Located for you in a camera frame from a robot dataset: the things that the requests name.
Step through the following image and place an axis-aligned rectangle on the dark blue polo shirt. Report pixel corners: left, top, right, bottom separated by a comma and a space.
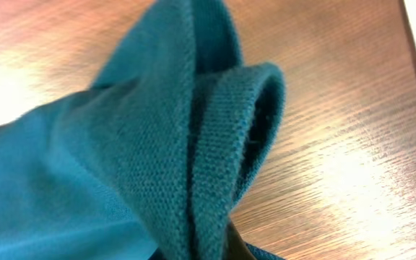
0, 1, 285, 259

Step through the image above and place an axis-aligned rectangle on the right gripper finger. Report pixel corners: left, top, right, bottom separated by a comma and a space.
225, 222, 256, 260

